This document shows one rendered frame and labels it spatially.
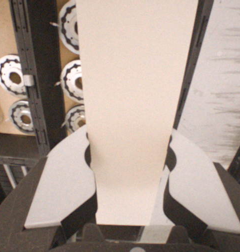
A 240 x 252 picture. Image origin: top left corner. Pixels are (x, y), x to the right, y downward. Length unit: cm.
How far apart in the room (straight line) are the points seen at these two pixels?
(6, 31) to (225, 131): 77
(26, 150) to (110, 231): 47
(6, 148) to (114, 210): 39
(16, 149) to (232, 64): 71
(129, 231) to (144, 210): 56
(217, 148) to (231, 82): 29
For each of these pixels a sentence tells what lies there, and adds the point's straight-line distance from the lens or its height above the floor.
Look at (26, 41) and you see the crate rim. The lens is 32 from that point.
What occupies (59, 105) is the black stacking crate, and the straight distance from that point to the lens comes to 41.
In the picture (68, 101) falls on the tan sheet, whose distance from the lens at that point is 42.
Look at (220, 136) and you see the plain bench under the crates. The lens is 72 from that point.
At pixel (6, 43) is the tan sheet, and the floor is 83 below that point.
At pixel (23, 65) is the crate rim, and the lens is 33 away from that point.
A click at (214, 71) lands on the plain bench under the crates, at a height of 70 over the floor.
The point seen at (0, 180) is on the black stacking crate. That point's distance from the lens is 77.
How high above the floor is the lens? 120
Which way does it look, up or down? 61 degrees down
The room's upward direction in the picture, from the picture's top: 177 degrees counter-clockwise
